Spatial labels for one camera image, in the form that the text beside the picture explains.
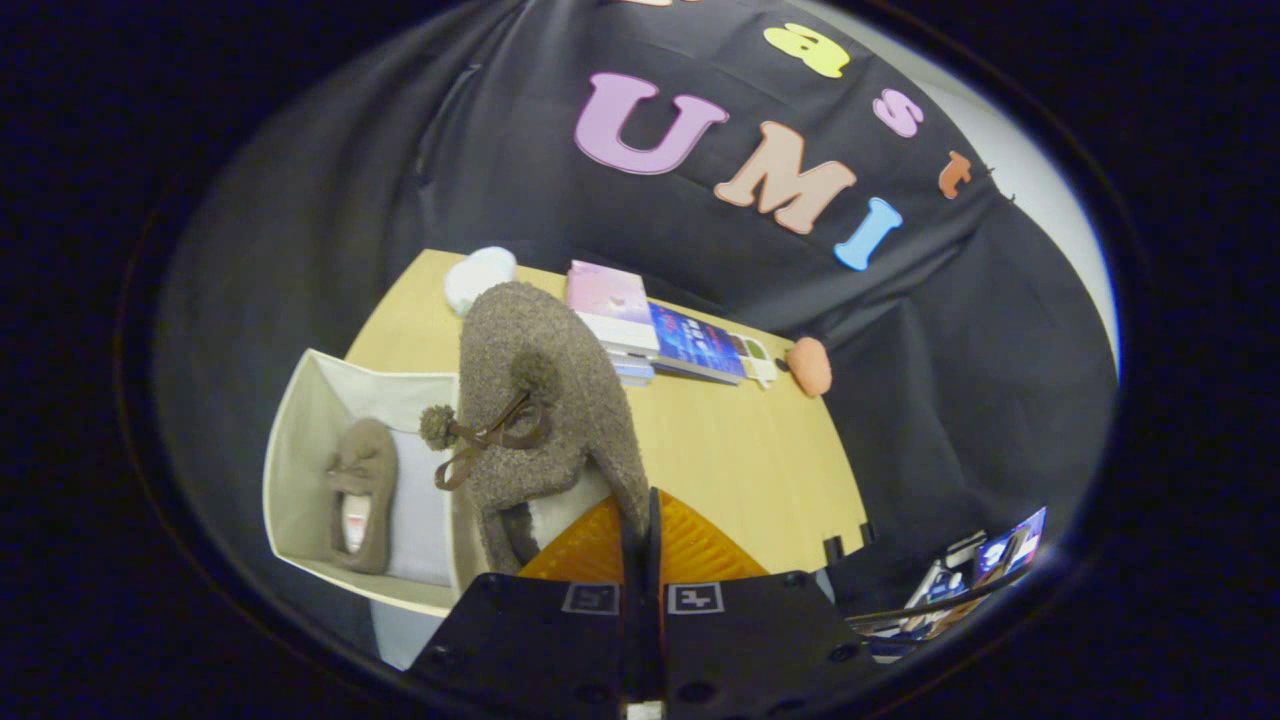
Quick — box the blue cover book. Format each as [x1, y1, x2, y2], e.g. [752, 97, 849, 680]
[647, 302, 750, 387]

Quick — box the green and white card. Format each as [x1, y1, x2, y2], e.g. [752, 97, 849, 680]
[733, 333, 782, 390]

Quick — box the black backdrop cloth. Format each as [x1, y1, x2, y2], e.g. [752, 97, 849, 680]
[150, 0, 1119, 641]

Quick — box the white and blue book pile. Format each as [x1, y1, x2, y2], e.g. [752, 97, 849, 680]
[603, 342, 657, 389]

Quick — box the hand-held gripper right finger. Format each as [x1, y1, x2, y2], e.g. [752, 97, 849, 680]
[644, 487, 886, 720]

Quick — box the white round plush toy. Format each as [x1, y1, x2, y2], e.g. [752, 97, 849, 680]
[444, 246, 519, 318]

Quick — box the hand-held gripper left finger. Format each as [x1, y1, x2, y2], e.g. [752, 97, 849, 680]
[408, 488, 647, 720]

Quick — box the orange round plush toy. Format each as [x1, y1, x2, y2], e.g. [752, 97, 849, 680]
[785, 337, 834, 399]

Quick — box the brown fuzzy slipper shoe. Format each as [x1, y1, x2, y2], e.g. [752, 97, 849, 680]
[325, 418, 400, 576]
[419, 281, 652, 577]

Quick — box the white fabric storage box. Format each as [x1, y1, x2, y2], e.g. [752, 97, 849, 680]
[262, 348, 483, 619]

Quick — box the pink cover book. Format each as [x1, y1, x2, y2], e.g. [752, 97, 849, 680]
[564, 260, 662, 354]

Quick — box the blue printed packet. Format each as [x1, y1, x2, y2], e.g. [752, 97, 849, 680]
[972, 506, 1049, 583]

